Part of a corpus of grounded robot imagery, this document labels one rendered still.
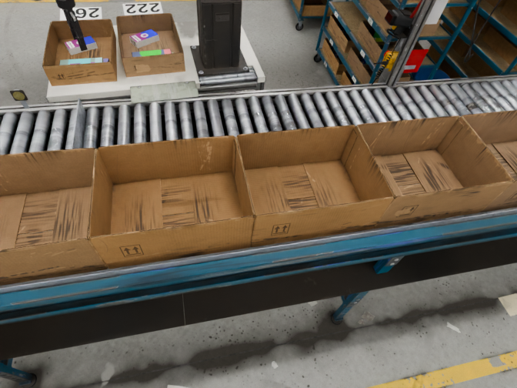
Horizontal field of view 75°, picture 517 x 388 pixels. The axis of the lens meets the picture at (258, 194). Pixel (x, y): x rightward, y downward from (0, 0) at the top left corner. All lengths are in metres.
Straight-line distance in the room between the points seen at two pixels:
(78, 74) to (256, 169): 0.98
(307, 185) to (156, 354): 1.11
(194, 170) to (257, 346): 1.01
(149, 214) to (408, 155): 0.93
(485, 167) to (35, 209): 1.39
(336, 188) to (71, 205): 0.83
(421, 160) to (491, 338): 1.20
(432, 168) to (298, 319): 1.00
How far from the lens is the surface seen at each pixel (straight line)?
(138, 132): 1.50
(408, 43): 1.83
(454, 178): 1.38
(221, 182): 1.10
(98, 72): 1.77
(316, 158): 1.19
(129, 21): 2.09
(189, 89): 1.68
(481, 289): 2.37
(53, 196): 1.19
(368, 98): 1.81
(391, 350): 1.97
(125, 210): 1.08
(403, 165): 1.33
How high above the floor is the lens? 1.76
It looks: 53 degrees down
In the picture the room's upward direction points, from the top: 8 degrees clockwise
